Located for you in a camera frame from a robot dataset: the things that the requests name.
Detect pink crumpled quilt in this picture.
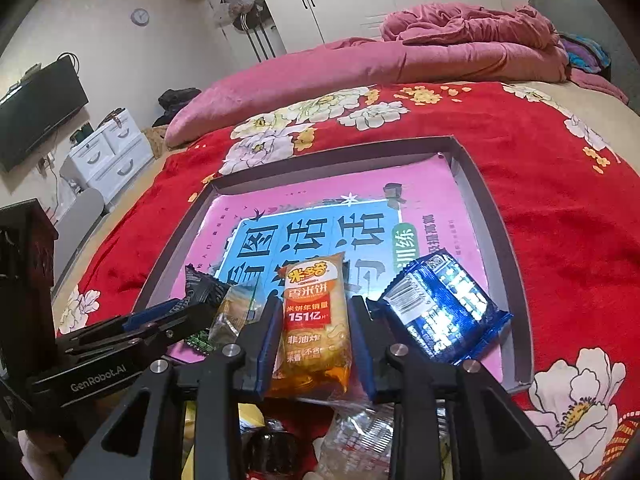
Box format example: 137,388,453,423
380,4,631,106

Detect brown fuzzy blanket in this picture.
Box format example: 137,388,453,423
142,127,168,158

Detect grey padded headboard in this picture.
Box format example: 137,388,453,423
525,0,640,106

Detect orange rice cracker packet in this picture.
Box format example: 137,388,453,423
270,252,352,401

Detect dark green pea snack packet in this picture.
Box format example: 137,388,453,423
181,264,233,358

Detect dark clothes pile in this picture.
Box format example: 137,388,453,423
152,88,202,128

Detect red floral blanket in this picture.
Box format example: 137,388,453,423
55,80,640,480

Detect pink and blue book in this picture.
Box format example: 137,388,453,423
167,152,516,376

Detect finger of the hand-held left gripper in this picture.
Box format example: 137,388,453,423
122,280,228,333
55,309,217,361

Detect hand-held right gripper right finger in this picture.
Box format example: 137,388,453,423
350,296,576,480

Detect pink quilt and pillow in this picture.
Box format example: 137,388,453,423
165,37,416,148

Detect hanging clothes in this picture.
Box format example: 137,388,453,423
214,0,276,61

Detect white wardrobe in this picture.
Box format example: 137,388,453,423
245,0,503,46

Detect black wall television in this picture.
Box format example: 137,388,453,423
0,55,90,173

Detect person's left hand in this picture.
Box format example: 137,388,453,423
17,430,71,480

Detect small yellow cake packet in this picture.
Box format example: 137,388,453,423
209,284,268,346

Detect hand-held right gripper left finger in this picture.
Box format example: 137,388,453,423
82,295,286,480

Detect blue cookie packet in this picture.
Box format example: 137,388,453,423
375,251,514,366

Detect white drawer cabinet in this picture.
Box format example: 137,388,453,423
61,107,154,211

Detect colourful striped cloth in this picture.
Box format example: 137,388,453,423
560,32,612,73

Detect clear plastic snack bag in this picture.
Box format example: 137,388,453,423
317,400,401,480

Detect grey shallow cardboard box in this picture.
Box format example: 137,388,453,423
131,134,535,396

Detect yellow snack packet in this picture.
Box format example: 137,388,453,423
182,402,263,480

